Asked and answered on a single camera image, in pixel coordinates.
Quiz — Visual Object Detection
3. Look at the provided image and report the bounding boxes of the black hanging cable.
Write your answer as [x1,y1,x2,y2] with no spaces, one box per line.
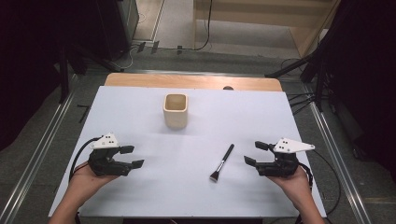
[192,0,215,51]

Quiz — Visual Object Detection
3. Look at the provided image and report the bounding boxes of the black makeup brush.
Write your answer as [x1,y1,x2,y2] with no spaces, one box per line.
[209,143,235,184]

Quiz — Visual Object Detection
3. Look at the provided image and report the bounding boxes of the beige square cup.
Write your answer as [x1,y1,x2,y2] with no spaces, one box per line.
[163,92,190,130]

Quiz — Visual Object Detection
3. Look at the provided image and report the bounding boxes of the black curtain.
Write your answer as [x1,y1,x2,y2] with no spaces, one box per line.
[0,0,106,152]
[321,0,396,174]

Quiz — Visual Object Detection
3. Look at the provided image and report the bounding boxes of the black metal stand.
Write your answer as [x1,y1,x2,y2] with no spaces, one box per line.
[56,43,124,105]
[264,46,332,114]

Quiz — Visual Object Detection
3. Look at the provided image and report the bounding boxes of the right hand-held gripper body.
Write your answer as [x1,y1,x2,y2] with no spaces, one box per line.
[255,137,316,179]

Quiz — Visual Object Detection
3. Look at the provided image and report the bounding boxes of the dark cabinet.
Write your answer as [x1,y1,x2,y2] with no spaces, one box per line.
[95,0,140,61]

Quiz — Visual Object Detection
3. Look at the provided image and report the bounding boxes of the metal floor rail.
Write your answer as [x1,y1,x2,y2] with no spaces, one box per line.
[303,85,373,224]
[0,88,78,224]

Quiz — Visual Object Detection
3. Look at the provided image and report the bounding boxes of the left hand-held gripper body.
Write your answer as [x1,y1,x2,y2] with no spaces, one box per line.
[88,133,132,177]

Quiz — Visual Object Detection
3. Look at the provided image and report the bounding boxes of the person's left hand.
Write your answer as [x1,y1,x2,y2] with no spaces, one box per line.
[68,161,120,203]

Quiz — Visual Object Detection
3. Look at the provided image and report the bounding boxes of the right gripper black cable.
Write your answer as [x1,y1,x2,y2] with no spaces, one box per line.
[295,150,342,224]

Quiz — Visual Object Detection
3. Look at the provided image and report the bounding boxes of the light wooden shelf unit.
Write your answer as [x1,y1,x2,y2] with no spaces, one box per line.
[191,0,343,59]

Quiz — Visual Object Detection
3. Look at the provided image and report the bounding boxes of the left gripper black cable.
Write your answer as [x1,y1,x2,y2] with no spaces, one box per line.
[68,135,103,183]

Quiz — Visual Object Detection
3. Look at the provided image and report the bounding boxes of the person's right hand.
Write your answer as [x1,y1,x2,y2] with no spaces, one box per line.
[266,165,313,204]

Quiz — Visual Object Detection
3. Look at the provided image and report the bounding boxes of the white floor cable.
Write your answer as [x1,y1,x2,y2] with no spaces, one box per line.
[111,44,140,71]

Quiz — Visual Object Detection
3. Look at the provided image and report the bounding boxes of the wooden table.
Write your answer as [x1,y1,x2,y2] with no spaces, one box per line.
[104,72,284,92]

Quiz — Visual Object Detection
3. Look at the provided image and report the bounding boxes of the white table mat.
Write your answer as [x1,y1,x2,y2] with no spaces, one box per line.
[48,85,328,218]

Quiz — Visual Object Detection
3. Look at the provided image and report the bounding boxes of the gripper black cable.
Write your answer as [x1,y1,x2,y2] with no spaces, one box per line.
[295,150,342,224]
[68,135,103,183]

